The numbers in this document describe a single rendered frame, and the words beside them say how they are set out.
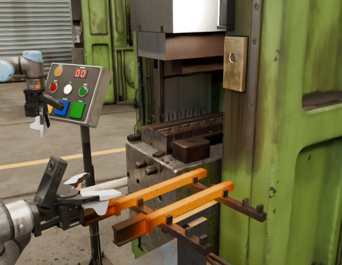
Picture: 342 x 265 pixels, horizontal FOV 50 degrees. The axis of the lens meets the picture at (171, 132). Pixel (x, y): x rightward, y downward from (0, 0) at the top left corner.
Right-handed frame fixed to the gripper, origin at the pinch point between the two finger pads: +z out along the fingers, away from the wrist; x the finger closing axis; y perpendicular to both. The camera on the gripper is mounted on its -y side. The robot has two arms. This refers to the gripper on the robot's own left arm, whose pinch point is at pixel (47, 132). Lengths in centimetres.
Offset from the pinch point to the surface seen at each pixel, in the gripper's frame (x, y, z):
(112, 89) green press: -458, -19, 68
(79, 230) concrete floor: -71, 0, 93
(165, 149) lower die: 29, -49, 0
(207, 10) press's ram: 28, -64, -50
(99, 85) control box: -11.7, -23.3, -17.9
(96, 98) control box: -9.9, -21.8, -12.4
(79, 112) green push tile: -7.4, -13.9, -6.6
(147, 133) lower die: 16.5, -42.9, -2.5
